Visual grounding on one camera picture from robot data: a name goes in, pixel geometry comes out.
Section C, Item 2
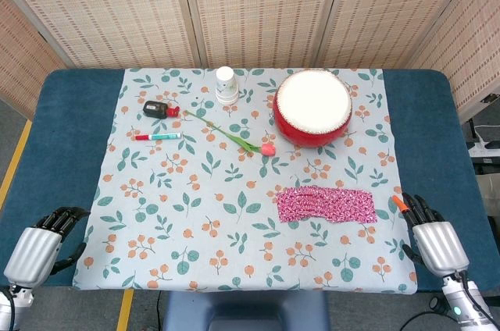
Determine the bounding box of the red drum with white skin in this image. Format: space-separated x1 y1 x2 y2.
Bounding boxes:
272 69 353 149

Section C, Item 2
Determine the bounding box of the pink patterned cloth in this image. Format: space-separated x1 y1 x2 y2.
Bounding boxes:
275 186 370 225

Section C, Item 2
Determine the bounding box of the black ink bottle red cap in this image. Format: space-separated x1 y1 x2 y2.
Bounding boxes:
142 100 181 120

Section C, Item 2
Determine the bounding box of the floral tablecloth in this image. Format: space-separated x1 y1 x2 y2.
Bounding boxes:
72 67 419 294

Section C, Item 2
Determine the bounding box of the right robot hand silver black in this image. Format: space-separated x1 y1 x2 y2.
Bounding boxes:
391 191 470 279

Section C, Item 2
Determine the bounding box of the pink tulip with green stem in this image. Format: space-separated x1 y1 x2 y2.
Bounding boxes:
184 109 277 158

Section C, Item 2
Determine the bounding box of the white power strip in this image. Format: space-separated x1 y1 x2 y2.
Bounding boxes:
466 139 500 158

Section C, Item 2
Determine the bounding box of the red white green marker pen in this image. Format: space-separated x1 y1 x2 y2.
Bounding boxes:
134 132 183 142

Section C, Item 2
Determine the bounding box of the white paper cup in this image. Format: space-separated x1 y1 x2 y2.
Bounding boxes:
214 66 240 106

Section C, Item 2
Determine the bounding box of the black floor cable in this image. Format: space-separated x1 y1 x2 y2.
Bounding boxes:
401 309 445 331

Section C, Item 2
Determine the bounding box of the white power cable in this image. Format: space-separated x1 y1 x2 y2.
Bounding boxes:
473 123 500 143

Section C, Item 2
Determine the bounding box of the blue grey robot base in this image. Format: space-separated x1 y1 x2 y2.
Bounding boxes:
161 290 331 331

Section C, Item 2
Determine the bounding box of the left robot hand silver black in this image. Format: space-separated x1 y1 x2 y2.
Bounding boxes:
2 206 92 290

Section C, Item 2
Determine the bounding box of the woven bamboo screen panel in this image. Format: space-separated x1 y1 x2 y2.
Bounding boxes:
178 0 349 70
312 0 489 71
0 0 197 70
0 0 70 121
405 0 500 123

